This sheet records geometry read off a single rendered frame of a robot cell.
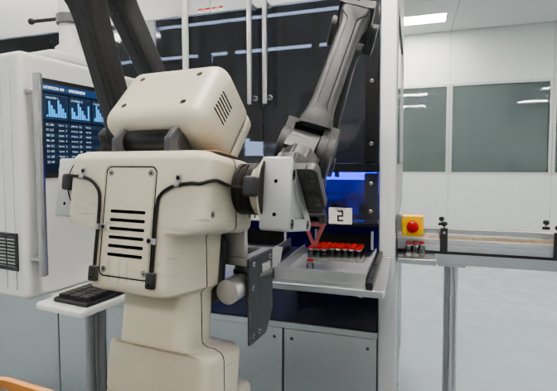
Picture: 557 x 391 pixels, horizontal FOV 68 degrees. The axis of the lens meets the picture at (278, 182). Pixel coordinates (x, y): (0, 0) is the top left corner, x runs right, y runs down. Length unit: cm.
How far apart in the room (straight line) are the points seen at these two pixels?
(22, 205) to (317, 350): 112
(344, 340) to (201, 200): 114
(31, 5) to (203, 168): 182
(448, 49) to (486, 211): 224
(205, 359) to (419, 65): 575
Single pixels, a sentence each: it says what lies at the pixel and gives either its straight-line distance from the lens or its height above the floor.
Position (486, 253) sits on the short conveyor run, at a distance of 165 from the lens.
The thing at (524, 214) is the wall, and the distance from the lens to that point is 629.
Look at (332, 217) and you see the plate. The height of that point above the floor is 101.
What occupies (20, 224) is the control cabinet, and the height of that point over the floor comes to 103.
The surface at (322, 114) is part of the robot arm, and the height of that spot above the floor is 131.
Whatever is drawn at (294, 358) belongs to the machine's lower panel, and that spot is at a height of 46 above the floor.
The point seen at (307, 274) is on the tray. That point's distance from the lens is 120.
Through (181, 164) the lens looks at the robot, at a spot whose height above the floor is 122.
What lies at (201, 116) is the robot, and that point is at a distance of 67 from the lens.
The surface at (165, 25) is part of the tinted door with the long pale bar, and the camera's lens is 187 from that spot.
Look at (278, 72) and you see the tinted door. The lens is 161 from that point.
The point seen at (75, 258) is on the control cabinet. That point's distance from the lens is 158.
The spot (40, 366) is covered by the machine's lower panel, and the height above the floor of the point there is 24.
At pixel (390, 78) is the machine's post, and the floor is 150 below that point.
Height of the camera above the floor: 122
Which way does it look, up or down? 3 degrees down
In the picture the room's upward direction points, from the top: straight up
